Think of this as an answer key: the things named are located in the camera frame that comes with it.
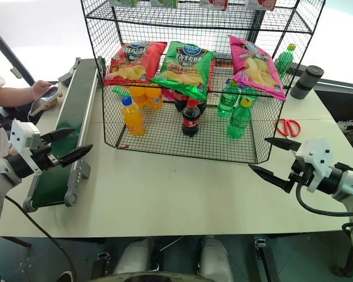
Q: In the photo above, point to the black table support bracket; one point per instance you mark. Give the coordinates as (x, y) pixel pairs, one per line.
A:
(101, 264)
(266, 258)

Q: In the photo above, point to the red scissors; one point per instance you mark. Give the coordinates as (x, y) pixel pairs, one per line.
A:
(287, 127)

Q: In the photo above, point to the red and white snack bag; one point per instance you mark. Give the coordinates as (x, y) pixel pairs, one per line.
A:
(261, 4)

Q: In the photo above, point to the green soda bottle yellow cap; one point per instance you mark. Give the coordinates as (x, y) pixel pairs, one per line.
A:
(283, 60)
(238, 122)
(227, 102)

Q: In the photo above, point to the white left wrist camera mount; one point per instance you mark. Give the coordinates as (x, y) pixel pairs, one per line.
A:
(22, 135)

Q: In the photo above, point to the smartphone with pale case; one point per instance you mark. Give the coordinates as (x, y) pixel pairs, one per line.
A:
(39, 105)

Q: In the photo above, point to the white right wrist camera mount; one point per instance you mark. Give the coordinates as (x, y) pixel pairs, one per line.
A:
(314, 152)

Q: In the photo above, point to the person's bare forearm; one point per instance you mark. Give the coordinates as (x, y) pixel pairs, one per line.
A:
(14, 95)

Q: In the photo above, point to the black cylindrical flask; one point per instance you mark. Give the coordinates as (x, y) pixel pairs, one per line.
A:
(306, 82)

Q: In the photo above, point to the white robot leg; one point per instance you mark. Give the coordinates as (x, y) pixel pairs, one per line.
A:
(135, 258)
(216, 258)

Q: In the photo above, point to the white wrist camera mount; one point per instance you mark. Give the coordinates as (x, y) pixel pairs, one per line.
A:
(314, 152)
(22, 135)

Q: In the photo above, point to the black diagonal frame bar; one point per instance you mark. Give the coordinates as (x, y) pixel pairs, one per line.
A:
(6, 47)

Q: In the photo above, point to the pink chips bag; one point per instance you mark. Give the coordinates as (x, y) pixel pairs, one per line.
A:
(256, 69)

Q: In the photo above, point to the black sneaker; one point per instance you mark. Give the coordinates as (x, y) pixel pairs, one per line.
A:
(348, 124)

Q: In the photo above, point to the green conveyor belt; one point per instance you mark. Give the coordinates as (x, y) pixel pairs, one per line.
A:
(73, 108)

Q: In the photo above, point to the green chips bag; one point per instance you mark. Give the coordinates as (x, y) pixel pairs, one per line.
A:
(183, 70)

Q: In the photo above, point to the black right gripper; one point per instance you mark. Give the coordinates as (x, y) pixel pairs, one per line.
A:
(300, 174)

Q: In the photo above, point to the green and white snack bag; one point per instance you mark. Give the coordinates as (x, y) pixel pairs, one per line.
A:
(163, 3)

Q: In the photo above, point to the small green snack packet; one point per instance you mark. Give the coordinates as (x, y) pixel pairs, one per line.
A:
(120, 90)

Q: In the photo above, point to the red chips bag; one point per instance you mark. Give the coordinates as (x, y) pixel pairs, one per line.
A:
(135, 63)

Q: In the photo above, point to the orange soda bottle blue cap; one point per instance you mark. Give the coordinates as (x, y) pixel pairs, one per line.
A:
(133, 120)

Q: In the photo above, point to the person's hand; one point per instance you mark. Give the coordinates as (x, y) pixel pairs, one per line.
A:
(50, 104)
(40, 88)

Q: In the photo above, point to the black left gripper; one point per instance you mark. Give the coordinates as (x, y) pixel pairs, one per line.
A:
(44, 155)

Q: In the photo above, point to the cola bottle red cap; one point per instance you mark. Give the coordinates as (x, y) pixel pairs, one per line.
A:
(190, 120)

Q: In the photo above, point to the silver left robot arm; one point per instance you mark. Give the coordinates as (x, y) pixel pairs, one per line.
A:
(0, 173)

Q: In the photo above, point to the small pink snack packet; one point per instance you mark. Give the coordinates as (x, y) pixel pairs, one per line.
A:
(167, 94)

